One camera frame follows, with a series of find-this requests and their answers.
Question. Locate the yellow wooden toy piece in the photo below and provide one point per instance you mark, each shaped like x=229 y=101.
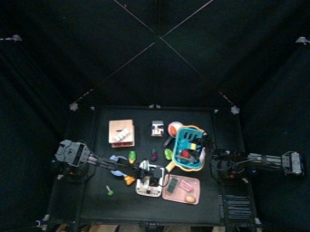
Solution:
x=170 y=166

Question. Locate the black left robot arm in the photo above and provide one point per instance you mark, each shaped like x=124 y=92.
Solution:
x=88 y=157

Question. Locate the white printed label sticker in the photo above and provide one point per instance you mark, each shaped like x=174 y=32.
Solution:
x=239 y=208

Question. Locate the red wooden toy box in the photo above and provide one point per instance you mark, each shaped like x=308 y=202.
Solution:
x=121 y=133

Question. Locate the purple toy eggplant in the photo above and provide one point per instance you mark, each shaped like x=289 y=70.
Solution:
x=154 y=155

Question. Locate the green toy fruit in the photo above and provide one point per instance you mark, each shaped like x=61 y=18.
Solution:
x=168 y=154

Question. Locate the dark green toy block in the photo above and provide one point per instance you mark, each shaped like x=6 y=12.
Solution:
x=173 y=185

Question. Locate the pink plastic tray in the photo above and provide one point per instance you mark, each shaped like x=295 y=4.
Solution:
x=182 y=198

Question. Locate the teal basket with yellow rim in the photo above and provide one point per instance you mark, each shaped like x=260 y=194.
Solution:
x=186 y=142

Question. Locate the toy corn cob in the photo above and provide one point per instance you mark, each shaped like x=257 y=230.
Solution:
x=132 y=157

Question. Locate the red toy in basket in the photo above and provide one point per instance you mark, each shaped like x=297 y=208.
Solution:
x=186 y=154

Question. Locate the white toy blocks set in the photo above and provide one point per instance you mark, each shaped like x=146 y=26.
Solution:
x=122 y=134

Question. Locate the small green toy vegetable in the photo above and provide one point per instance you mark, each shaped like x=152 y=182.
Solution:
x=110 y=191

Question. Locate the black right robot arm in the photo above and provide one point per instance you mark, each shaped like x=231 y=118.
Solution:
x=263 y=160

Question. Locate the orange toy ball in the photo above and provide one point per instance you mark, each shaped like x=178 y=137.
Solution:
x=190 y=199

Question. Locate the toy pan with orange inside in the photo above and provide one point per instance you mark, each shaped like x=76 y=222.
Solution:
x=174 y=130

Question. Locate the pale blue toy plate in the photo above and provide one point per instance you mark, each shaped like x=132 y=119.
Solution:
x=117 y=158

